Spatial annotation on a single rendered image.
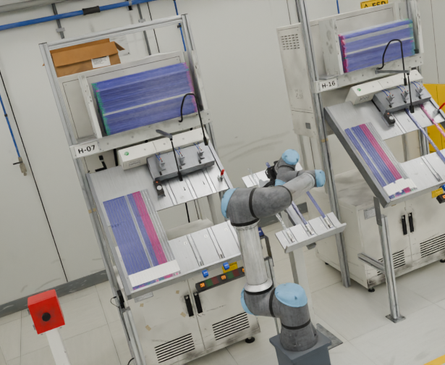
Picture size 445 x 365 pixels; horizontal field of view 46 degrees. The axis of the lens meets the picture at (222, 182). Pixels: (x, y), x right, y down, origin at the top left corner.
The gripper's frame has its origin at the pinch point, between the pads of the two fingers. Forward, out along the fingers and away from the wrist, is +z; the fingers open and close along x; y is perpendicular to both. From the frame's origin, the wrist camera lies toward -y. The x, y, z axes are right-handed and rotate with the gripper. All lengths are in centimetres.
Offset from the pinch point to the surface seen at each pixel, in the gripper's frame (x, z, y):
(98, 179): 76, 24, 42
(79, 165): 84, 23, 52
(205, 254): 41.3, 12.5, -17.3
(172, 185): 42, 20, 25
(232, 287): 23, 54, -32
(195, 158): 25.9, 15.4, 33.6
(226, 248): 30.4, 12.0, -18.3
